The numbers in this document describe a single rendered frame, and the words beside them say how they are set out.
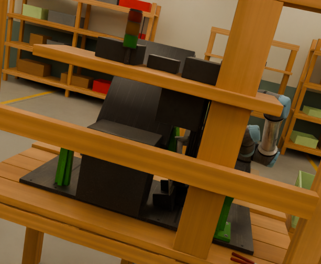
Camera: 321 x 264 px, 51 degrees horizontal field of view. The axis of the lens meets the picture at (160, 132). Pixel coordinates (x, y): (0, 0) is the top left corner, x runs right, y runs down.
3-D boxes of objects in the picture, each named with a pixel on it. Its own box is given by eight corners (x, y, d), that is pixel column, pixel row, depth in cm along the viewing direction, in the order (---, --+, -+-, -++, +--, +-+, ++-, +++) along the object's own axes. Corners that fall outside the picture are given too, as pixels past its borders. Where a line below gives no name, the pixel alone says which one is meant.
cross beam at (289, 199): (-15, 120, 139) (-14, 99, 136) (307, 214, 120) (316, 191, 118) (-24, 122, 134) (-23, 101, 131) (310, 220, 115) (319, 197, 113)
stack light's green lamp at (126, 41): (124, 46, 127) (126, 34, 126) (137, 49, 126) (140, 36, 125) (120, 46, 122) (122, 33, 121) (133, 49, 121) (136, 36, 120)
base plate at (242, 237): (62, 155, 198) (62, 152, 198) (248, 210, 183) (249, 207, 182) (19, 182, 158) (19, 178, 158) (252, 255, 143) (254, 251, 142)
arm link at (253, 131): (260, 145, 152) (261, 135, 145) (235, 147, 154) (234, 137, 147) (258, 131, 156) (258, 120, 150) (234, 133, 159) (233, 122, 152)
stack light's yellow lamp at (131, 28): (126, 34, 126) (129, 21, 124) (140, 36, 125) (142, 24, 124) (122, 33, 121) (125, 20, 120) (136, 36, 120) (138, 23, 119)
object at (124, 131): (90, 183, 169) (102, 118, 160) (148, 200, 165) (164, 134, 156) (74, 198, 152) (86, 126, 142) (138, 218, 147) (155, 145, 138)
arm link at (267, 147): (256, 152, 225) (267, 86, 187) (279, 160, 218) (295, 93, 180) (250, 164, 218) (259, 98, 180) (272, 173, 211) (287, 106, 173)
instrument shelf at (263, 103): (64, 54, 147) (65, 44, 146) (272, 106, 134) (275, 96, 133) (31, 54, 123) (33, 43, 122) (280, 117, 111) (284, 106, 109)
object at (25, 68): (132, 115, 690) (155, 2, 630) (0, 80, 730) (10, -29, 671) (139, 110, 741) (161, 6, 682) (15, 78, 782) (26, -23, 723)
